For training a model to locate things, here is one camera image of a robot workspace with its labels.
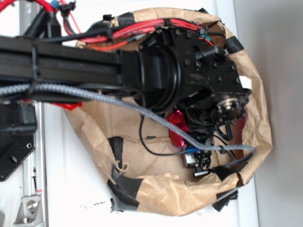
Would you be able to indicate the aluminium extrusion rail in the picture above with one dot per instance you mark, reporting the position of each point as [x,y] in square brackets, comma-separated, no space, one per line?
[34,172]

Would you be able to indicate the silver corner bracket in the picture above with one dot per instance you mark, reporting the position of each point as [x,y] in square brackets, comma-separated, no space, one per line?
[30,213]

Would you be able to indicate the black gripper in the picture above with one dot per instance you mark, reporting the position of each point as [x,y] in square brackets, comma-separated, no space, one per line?
[212,116]

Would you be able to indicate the brown paper bag tray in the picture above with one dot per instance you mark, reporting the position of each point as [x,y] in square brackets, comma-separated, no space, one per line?
[161,183]

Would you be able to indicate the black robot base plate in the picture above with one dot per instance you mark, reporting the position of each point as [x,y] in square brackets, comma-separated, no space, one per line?
[18,125]

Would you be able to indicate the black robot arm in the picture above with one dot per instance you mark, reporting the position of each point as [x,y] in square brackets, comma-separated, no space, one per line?
[178,78]

